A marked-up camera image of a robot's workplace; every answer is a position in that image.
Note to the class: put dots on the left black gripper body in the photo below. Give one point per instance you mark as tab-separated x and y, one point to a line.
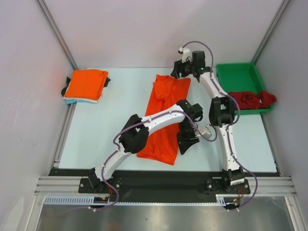
186	132

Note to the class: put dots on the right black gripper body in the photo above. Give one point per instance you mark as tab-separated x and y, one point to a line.
179	68

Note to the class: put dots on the orange t shirt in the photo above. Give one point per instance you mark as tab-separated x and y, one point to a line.
86	83
162	144

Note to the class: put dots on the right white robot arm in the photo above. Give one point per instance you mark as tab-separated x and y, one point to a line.
221	112

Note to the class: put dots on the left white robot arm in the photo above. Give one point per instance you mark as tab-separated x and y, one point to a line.
134	135

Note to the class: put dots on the green plastic bin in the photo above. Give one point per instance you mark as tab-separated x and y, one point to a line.
241	77

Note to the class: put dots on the dark red t shirt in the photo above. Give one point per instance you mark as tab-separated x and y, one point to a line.
248	100

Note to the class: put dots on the folded orange t shirt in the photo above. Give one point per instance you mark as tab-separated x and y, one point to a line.
86	83

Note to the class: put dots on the folded black t shirt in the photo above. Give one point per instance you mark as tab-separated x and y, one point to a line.
63	91

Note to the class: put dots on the folded light blue t shirt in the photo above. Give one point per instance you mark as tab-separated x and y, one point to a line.
68	102

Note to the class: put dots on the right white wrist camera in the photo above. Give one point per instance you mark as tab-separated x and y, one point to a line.
186	54

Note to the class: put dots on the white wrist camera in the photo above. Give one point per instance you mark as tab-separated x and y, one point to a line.
186	54
205	130

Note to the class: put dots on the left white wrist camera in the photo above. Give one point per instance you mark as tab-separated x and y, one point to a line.
205	130

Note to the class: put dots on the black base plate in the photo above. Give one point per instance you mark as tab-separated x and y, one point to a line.
129	186

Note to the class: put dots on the right aluminium corner post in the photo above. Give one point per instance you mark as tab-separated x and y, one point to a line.
269	32

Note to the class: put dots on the aluminium corner post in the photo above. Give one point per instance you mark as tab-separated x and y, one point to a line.
56	32
269	32

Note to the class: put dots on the aluminium front rail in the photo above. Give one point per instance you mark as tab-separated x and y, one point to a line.
54	185

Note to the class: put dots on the light blue cable duct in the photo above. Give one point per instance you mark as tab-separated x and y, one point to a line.
99	201

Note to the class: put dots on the left aluminium corner post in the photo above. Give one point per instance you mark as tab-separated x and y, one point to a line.
56	32

